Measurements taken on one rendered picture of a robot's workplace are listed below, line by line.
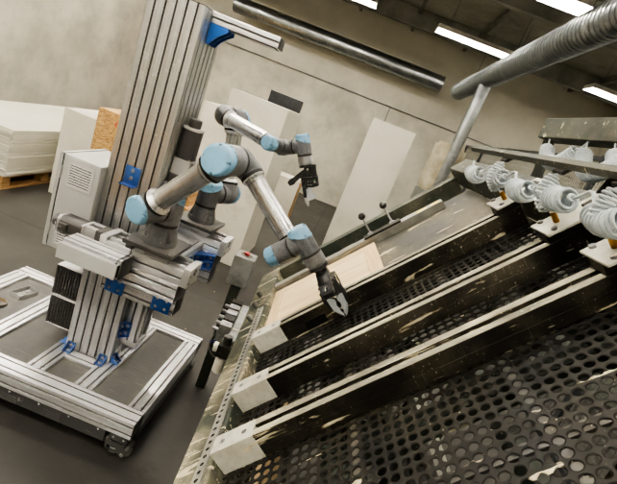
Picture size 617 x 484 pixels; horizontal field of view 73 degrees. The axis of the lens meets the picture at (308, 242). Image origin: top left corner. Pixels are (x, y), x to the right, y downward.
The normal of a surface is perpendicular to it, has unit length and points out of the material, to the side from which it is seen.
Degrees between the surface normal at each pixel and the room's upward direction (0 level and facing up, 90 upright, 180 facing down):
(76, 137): 90
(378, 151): 90
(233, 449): 90
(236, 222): 90
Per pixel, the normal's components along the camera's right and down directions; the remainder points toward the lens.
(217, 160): -0.26, 0.08
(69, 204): -0.12, 0.25
